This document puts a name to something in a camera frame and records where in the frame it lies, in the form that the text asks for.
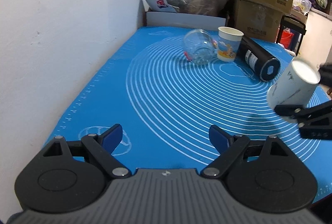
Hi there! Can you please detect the black cylindrical bottle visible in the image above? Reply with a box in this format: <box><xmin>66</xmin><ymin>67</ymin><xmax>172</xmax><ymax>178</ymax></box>
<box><xmin>237</xmin><ymin>36</ymin><xmax>281</xmax><ymax>82</ymax></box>

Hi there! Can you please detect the clear glass cup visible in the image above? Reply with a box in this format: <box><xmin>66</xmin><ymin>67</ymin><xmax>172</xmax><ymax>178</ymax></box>
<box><xmin>182</xmin><ymin>29</ymin><xmax>217</xmax><ymax>65</ymax></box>

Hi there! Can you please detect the blue silicone mat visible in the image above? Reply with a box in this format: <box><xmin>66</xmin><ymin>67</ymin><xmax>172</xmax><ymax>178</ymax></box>
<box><xmin>52</xmin><ymin>27</ymin><xmax>331</xmax><ymax>199</ymax></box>

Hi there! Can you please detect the blue cartoon paper cup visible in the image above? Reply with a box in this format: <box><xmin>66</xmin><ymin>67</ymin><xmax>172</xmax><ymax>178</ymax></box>
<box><xmin>217</xmin><ymin>27</ymin><xmax>244</xmax><ymax>62</ymax></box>

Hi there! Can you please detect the white open box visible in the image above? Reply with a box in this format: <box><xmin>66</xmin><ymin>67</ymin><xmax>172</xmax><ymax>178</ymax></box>
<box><xmin>141</xmin><ymin>0</ymin><xmax>226</xmax><ymax>31</ymax></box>

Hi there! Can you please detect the white paper cup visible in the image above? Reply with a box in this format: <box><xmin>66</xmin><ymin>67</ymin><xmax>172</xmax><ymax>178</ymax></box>
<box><xmin>267</xmin><ymin>57</ymin><xmax>321</xmax><ymax>110</ymax></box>

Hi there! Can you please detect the lower cardboard box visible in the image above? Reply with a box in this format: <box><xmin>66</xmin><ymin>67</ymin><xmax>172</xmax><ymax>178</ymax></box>
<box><xmin>233</xmin><ymin>0</ymin><xmax>283</xmax><ymax>42</ymax></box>

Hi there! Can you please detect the red bucket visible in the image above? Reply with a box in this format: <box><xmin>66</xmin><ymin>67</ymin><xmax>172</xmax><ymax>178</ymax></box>
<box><xmin>278</xmin><ymin>29</ymin><xmax>294</xmax><ymax>49</ymax></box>

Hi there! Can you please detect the black metal stool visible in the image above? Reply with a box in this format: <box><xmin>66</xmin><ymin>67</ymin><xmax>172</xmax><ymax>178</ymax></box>
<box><xmin>276</xmin><ymin>15</ymin><xmax>307</xmax><ymax>56</ymax></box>

